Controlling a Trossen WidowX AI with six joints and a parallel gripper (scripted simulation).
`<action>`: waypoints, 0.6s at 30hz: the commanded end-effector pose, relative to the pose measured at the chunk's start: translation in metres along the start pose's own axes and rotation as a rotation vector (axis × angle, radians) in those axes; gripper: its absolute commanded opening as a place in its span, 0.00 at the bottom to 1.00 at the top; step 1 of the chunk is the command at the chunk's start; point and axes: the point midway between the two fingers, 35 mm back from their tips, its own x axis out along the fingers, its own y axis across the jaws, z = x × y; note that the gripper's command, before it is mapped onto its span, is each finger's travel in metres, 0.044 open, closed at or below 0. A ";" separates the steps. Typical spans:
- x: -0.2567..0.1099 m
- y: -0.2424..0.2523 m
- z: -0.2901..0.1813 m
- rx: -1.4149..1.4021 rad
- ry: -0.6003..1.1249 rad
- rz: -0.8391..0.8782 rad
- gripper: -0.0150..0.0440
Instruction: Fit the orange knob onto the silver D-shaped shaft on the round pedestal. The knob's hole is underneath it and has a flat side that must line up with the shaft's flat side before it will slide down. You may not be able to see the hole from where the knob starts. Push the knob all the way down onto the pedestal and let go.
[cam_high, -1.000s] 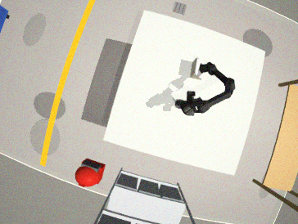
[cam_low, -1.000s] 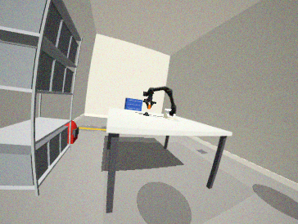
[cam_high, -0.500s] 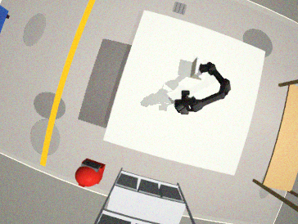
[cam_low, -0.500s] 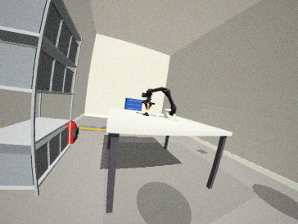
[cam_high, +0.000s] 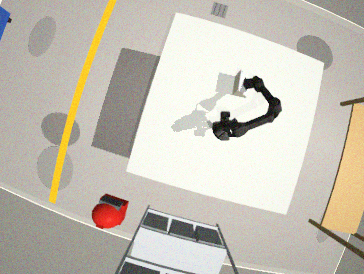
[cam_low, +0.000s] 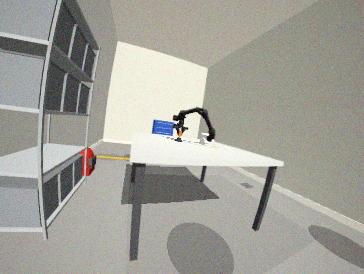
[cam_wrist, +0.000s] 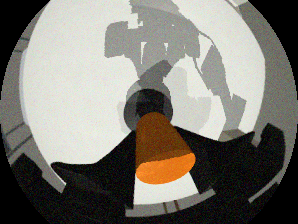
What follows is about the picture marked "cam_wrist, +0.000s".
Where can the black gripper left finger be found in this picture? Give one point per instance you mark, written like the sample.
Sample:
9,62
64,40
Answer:
114,174

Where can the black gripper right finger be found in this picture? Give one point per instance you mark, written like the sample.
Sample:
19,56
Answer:
212,156

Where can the orange tapered knob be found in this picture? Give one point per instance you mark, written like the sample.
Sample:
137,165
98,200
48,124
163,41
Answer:
161,154

